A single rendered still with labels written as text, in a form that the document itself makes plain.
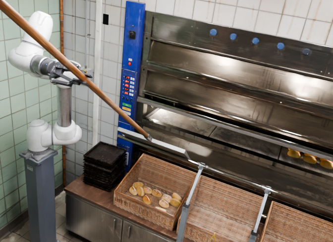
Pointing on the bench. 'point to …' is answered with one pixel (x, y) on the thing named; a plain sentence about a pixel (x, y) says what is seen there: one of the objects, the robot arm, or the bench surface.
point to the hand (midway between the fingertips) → (82, 78)
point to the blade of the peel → (154, 143)
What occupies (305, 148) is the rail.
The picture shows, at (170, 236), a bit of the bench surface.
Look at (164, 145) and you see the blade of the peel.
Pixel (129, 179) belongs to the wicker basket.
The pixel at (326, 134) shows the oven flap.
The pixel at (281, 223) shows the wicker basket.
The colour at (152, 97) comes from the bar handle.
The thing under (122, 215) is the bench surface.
